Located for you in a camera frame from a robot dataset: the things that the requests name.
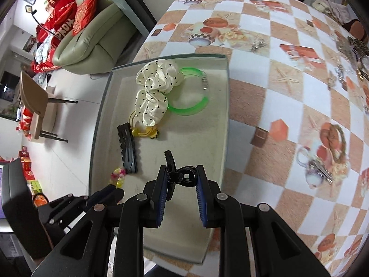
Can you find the stack of red boxes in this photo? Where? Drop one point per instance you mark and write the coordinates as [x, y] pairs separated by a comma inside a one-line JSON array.
[[28, 170]]

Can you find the small silver hair clip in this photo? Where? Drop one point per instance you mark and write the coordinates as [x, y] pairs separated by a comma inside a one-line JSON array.
[[340, 73], [258, 46]]

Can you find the pile of red cloth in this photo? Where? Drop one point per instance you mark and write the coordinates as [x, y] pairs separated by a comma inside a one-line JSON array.
[[43, 54]]

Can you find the gold charm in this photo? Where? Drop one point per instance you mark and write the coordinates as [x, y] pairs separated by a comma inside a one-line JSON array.
[[362, 73]]

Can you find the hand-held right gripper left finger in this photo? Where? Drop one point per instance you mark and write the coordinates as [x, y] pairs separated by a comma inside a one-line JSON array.
[[163, 199]]

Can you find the small black claw clip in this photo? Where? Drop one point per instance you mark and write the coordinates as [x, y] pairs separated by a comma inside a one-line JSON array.
[[170, 161]]

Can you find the dark sliding door frame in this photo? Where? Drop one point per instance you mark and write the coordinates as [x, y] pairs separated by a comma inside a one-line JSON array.
[[150, 11]]

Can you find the black gooseneck stand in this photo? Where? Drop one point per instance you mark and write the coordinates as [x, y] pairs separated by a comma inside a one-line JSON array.
[[43, 27]]

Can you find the tan chair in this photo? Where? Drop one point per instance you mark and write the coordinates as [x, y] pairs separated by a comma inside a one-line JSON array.
[[31, 92]]

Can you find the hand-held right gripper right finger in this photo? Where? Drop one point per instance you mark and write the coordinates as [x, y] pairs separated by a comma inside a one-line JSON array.
[[201, 202]]

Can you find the grey rectangular tray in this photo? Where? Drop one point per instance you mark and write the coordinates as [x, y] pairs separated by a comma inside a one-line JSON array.
[[187, 138]]

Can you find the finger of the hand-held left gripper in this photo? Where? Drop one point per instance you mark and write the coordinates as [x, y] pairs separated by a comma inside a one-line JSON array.
[[62, 225], [105, 193]]

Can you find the black scalloped hair clip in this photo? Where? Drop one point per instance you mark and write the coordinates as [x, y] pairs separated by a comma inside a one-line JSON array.
[[128, 150]]

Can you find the silver alligator hair clip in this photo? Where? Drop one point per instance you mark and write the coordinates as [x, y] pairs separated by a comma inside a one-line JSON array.
[[321, 168]]

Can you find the cream polka dot scrunchie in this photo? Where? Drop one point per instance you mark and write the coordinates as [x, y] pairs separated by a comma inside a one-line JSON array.
[[152, 92]]

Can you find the pale green sofa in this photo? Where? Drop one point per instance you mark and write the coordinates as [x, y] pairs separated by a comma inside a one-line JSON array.
[[98, 34]]

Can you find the brown soled black shoe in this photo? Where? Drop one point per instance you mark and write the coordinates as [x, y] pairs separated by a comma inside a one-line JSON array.
[[357, 28]]

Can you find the red lettered cushion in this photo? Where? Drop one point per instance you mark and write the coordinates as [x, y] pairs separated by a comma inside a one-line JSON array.
[[65, 14]]

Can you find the small beige bow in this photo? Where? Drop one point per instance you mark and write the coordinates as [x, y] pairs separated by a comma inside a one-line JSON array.
[[332, 80]]

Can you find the green translucent bangle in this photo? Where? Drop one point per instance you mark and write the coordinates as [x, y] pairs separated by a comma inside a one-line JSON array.
[[184, 111]]

